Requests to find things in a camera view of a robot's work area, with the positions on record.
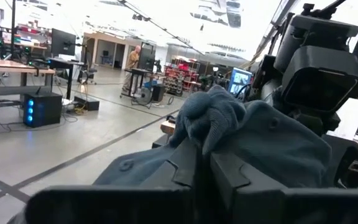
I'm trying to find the grey floor fan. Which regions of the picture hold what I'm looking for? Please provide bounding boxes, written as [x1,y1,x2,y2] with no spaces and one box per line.
[133,86,154,109]

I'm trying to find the black speaker box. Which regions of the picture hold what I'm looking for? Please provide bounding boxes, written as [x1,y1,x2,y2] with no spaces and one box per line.
[152,83,167,103]

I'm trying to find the lit display screen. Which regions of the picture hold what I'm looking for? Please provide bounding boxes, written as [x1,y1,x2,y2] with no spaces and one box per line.
[227,67,254,96]

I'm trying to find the black office chair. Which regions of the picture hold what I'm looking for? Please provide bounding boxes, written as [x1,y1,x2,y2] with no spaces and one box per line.
[79,67,98,85]

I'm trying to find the black standing desk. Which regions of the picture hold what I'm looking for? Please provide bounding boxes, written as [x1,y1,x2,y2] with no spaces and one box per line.
[124,67,154,98]

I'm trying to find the black flat case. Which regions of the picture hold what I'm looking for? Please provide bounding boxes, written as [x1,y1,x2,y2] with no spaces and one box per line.
[73,95,101,112]

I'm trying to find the black pole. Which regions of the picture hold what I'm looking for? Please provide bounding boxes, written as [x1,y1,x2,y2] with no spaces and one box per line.
[10,0,17,60]

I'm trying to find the tall black panel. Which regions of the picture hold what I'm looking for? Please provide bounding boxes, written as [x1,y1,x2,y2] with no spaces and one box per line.
[137,41,157,72]

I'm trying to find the black computer tower blue lights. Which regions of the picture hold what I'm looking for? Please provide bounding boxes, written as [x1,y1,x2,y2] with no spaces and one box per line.
[22,92,63,129]

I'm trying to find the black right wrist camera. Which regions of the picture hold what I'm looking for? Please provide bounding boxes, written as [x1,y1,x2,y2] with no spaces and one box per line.
[280,45,358,114]

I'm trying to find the person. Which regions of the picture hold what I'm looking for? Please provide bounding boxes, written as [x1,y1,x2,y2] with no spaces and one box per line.
[122,45,142,94]

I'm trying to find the wooden workbench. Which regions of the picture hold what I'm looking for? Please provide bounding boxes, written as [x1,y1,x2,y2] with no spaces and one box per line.
[0,58,57,96]

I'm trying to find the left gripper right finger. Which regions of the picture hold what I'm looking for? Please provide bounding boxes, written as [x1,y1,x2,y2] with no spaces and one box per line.
[209,151,358,224]

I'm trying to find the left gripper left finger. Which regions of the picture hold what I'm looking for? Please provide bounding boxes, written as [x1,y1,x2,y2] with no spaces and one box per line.
[25,138,203,224]

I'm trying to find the red parts shelf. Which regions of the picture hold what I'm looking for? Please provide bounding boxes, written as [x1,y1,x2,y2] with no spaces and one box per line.
[163,58,201,97]

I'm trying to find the black computer monitor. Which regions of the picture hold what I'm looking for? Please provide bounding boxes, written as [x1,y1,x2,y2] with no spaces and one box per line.
[50,28,76,57]

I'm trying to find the grey faded cap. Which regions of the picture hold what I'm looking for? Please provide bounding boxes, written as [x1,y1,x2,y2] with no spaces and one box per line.
[93,85,333,189]

